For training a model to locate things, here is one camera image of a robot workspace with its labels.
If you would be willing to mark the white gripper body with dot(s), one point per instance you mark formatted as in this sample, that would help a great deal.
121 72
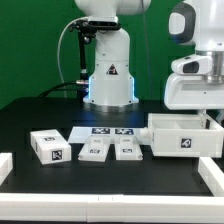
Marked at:
192 93

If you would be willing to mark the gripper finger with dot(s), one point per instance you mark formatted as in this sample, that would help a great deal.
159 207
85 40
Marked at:
204 122
220 116

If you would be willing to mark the white cabinet body box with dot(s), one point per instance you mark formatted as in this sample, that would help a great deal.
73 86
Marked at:
181 135

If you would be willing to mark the white door panel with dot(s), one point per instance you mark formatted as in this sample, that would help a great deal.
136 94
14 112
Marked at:
95 149
128 149

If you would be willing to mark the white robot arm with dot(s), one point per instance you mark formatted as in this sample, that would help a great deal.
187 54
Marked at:
196 22

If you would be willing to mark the white base tag sheet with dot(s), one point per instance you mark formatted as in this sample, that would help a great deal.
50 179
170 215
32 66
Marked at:
80 134

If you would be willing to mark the small white tagged box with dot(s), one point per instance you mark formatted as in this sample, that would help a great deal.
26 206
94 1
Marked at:
50 147

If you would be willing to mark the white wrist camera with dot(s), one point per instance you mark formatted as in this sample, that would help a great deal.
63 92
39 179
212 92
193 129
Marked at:
192 65

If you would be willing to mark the white right fence rail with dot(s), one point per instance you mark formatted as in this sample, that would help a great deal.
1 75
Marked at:
212 175

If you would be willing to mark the white fence rail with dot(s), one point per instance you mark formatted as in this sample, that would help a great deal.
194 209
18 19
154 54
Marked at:
212 175
6 166
111 208

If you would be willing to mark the black camera on stand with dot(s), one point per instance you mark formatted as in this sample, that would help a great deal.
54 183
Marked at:
87 29

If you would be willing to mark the white left fence rail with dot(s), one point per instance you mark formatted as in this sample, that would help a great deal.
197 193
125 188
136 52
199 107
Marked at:
6 166

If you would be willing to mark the white front fence rail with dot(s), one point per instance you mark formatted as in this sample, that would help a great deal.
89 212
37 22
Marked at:
111 208

